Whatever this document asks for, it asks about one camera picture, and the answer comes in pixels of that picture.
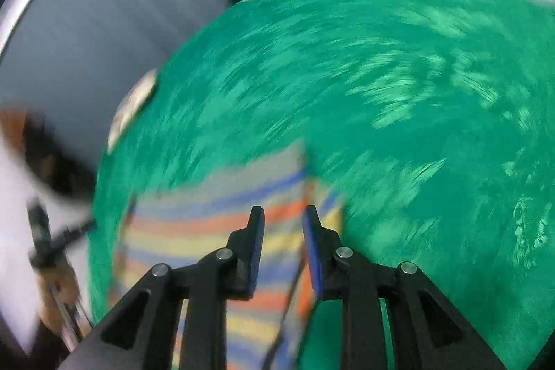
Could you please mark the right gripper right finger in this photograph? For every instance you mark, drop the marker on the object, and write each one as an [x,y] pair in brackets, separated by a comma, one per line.
[390,313]

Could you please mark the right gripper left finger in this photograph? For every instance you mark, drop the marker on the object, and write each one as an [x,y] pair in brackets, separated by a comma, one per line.
[180,309]

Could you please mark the green floral bedspread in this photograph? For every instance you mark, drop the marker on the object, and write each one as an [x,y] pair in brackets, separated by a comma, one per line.
[433,120]

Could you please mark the blue pleated curtain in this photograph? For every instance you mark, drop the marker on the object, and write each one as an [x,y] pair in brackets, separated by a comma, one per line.
[74,60]

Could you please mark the striped knit sweater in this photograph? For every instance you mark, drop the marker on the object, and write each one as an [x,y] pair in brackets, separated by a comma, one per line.
[180,226]

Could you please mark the small patterned pillow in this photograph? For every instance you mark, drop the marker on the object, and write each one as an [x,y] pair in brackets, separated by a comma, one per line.
[128,108]

